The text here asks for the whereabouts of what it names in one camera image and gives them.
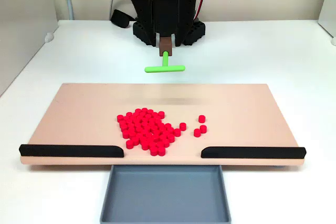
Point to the green T-shaped pusher tool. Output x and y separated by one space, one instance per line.
165 61

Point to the red cylindrical granule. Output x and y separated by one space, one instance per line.
203 128
201 118
197 132
183 126

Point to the red granule pile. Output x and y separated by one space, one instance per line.
141 129

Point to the grey tray container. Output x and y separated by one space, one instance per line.
165 195

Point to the small white clip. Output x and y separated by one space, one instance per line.
48 37
333 41

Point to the beige flat board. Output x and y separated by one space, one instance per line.
78 119

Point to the black edge rail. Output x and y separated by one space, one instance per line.
252 152
68 151

